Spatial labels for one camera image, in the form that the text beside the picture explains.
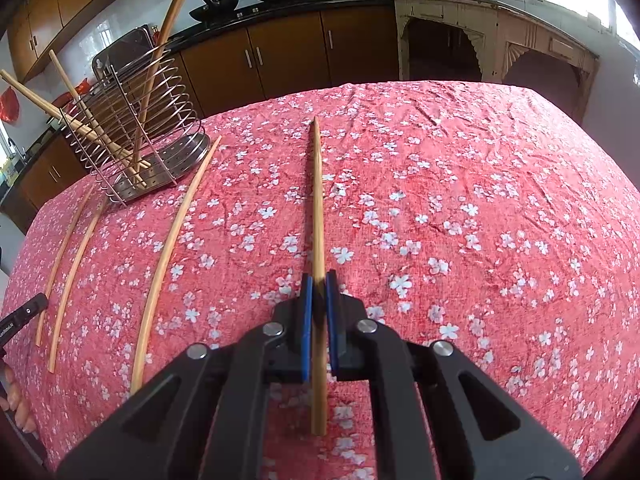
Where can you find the brown wooden wall cabinets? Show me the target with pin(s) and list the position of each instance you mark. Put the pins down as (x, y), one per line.
(55, 0)

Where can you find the metal faucet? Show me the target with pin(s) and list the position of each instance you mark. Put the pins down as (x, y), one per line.
(15, 147)

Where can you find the hanging red plastic bag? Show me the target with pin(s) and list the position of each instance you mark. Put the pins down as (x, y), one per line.
(9, 105)

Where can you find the black wok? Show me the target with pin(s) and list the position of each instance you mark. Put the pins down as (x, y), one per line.
(212, 7)

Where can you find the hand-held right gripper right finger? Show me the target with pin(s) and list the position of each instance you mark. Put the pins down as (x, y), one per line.
(333, 325)

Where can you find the cream wooden side table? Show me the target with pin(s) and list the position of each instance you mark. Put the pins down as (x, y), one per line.
(500, 15)

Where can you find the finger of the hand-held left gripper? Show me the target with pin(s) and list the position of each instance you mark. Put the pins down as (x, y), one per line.
(34, 306)

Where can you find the person's left hand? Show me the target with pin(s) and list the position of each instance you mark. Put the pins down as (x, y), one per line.
(20, 410)

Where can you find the red floral tablecloth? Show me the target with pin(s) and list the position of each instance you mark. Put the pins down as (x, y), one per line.
(450, 210)

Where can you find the wooden chopstick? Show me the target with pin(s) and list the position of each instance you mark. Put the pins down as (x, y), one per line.
(172, 15)
(317, 210)
(56, 267)
(75, 270)
(62, 72)
(30, 94)
(171, 240)

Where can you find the yellow detergent bottle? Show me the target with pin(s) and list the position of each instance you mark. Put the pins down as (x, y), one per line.
(6, 172)

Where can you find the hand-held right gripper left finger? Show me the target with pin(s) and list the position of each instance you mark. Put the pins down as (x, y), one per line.
(307, 330)

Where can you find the black gas stove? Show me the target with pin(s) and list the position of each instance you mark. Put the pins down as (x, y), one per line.
(250, 11)

